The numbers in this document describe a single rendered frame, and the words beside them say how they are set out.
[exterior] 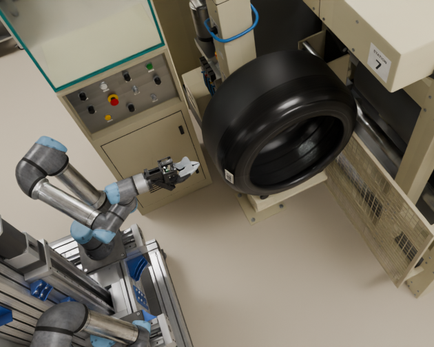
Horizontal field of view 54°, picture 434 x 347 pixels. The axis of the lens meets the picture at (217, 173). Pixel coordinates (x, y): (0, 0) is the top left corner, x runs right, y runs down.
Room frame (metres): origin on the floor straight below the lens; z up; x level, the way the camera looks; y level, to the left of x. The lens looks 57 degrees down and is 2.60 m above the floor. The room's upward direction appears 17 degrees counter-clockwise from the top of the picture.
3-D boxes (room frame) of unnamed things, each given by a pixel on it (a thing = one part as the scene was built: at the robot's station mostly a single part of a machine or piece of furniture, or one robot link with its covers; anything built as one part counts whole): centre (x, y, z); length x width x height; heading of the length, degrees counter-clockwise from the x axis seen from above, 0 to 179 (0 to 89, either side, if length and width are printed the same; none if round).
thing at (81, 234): (1.00, 0.66, 0.88); 0.13 x 0.12 x 0.14; 137
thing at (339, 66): (1.37, -0.63, 1.05); 0.20 x 0.15 x 0.30; 9
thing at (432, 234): (0.92, -0.65, 0.65); 0.90 x 0.02 x 0.70; 9
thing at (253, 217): (1.34, -0.22, 0.01); 0.27 x 0.27 x 0.02; 9
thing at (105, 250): (1.00, 0.66, 0.77); 0.15 x 0.15 x 0.10
